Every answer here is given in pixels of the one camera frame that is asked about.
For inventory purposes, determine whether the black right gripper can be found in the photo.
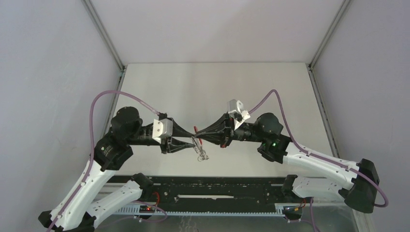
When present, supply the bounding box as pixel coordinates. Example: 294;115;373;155
195;112;265;149

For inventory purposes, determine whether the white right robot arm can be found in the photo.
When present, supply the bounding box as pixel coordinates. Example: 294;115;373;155
194;113;380;214

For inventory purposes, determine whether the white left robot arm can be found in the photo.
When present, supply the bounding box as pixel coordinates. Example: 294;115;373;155
38;106;192;232

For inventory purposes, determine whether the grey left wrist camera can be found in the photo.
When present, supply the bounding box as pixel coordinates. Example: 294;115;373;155
152;118;173;143

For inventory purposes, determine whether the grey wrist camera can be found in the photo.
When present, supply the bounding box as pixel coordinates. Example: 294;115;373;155
152;118;173;143
227;99;250;130

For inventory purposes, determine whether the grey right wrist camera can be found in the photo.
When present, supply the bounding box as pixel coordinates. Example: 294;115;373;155
227;99;250;130

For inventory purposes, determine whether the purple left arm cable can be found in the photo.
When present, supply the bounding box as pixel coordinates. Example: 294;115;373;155
46;90;167;232

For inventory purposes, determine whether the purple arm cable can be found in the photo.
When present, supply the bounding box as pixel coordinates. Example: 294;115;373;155
248;89;389;208
46;90;167;232

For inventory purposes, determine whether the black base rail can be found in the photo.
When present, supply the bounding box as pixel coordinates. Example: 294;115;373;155
96;174;313;215

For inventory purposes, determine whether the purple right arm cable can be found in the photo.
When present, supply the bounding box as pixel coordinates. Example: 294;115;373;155
248;89;389;208

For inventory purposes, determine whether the white slotted cable duct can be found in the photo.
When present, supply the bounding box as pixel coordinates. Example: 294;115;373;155
110;204;303;218

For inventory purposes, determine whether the grey aluminium frame rail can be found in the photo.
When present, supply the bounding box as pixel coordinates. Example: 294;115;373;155
307;0;354;156

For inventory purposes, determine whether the left aluminium frame post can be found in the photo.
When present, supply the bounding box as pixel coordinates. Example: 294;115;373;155
81;0;125;71

